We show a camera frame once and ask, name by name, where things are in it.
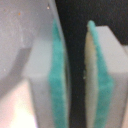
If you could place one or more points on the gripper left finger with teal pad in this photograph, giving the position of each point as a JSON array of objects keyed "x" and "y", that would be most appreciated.
[{"x": 47, "y": 71}]

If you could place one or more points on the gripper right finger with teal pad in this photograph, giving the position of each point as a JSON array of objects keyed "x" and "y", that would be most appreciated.
[{"x": 106, "y": 79}]

